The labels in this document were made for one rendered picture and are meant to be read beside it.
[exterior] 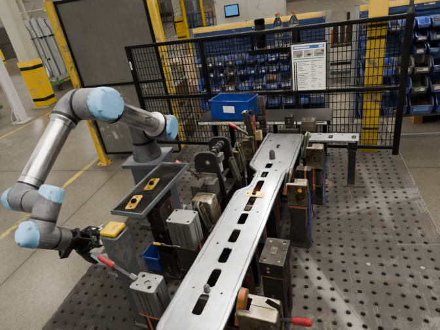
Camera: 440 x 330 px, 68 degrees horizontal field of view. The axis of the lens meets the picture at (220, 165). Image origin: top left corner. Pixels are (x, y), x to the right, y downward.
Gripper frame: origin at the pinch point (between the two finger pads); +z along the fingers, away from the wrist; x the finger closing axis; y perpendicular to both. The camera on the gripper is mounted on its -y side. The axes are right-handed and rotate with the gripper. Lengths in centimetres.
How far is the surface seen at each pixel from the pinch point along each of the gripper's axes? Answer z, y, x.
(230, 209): 24, 45, -2
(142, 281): -13.1, 22.8, -22.8
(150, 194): -0.6, 25.9, 9.1
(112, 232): -15.9, 18.0, -4.6
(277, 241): 12, 60, -25
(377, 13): 70, 153, 75
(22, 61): 269, -365, 654
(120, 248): -12.0, 16.8, -9.3
